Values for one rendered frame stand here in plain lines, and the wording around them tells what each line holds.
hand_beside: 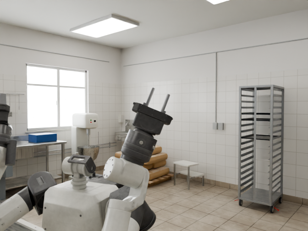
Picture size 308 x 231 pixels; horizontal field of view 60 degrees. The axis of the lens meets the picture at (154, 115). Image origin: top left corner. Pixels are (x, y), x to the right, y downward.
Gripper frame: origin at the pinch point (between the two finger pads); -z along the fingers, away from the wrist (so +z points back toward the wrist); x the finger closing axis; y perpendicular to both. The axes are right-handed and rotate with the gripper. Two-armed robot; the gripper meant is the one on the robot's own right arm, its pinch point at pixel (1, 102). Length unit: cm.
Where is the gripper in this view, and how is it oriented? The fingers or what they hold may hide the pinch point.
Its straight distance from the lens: 126.6
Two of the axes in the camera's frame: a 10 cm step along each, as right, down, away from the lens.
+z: 1.1, 9.3, -3.6
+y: -8.3, -1.1, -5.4
